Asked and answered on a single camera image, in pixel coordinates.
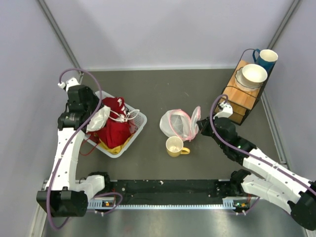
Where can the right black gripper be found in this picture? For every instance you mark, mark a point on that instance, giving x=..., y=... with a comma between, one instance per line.
x=203, y=125

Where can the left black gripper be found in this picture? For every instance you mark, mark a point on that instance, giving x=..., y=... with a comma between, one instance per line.
x=92, y=96

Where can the white bra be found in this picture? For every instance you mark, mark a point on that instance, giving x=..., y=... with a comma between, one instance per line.
x=100, y=119

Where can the white pink mesh laundry bag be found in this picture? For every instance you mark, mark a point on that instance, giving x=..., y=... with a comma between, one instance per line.
x=178, y=123

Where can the red bra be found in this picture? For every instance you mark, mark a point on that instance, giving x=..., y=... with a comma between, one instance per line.
x=112, y=134

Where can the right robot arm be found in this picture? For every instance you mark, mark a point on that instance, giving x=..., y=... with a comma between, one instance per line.
x=262, y=176

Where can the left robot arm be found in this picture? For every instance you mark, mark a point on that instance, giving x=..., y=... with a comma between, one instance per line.
x=63, y=196

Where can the white plastic laundry basket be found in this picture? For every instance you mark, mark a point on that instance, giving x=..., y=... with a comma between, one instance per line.
x=139, y=120

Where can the red garment in basket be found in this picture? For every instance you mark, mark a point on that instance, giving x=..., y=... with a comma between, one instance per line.
x=117, y=106

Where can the yellow mug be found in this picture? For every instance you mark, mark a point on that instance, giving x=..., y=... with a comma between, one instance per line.
x=175, y=147

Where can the white dark-rimmed plate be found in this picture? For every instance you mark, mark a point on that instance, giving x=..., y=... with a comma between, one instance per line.
x=238, y=81

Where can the yellow garment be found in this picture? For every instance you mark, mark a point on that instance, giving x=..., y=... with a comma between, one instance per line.
x=116, y=150

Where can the white bowl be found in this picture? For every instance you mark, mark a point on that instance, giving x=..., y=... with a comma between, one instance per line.
x=253, y=75

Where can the blue white mug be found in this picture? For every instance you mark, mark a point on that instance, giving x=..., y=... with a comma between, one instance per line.
x=265, y=58

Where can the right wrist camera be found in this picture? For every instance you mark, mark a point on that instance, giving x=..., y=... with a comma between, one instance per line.
x=225, y=110

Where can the black wire wooden rack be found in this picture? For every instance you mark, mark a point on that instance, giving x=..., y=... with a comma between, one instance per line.
x=242, y=101

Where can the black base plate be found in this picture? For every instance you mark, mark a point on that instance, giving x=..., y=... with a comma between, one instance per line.
x=171, y=191

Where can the grey cable duct rail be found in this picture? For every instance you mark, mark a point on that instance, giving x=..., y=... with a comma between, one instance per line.
x=108, y=203

